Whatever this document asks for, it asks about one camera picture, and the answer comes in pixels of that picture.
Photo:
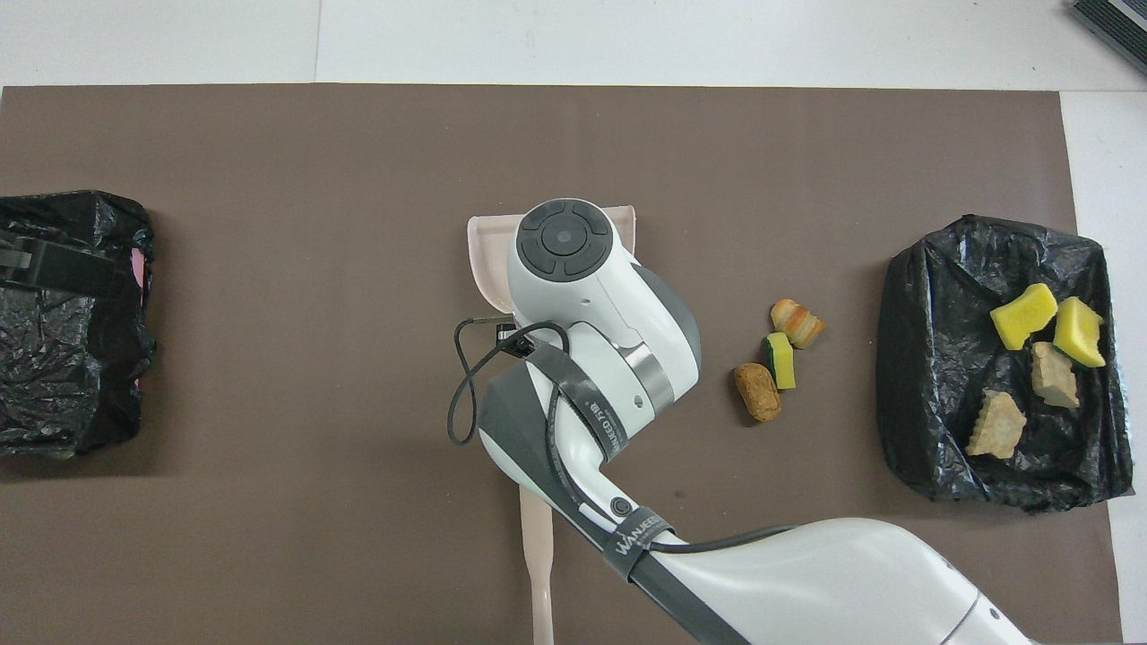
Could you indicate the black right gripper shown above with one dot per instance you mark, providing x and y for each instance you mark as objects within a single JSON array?
[{"x": 518, "y": 339}]

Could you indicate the beige plastic dustpan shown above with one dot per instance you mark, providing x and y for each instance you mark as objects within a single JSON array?
[{"x": 488, "y": 260}]

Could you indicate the beige hand brush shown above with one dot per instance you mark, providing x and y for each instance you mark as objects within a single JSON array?
[{"x": 538, "y": 573}]

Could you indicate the orange striped bread piece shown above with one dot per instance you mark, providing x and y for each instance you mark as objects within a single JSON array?
[{"x": 996, "y": 425}]

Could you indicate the notched yellow sponge piece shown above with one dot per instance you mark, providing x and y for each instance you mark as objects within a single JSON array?
[{"x": 1021, "y": 318}]

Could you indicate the beige sponge chunk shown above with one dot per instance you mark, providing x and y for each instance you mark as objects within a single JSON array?
[{"x": 1055, "y": 376}]

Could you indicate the yellow sponge wedge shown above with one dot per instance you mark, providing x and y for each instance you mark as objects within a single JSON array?
[{"x": 1078, "y": 330}]

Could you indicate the black bag lined pink bin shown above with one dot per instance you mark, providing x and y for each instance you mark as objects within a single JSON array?
[{"x": 72, "y": 376}]

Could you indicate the brown table mat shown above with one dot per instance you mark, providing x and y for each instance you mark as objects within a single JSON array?
[{"x": 269, "y": 179}]

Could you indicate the brown bread roll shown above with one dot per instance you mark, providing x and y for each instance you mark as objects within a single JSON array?
[{"x": 758, "y": 392}]

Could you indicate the yellow green sponge block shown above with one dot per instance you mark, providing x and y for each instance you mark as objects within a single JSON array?
[{"x": 781, "y": 363}]

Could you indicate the orange striped croissant piece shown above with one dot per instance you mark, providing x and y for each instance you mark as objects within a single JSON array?
[{"x": 796, "y": 321}]

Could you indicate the dark grey ribbed object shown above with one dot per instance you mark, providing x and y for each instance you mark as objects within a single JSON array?
[{"x": 1116, "y": 27}]

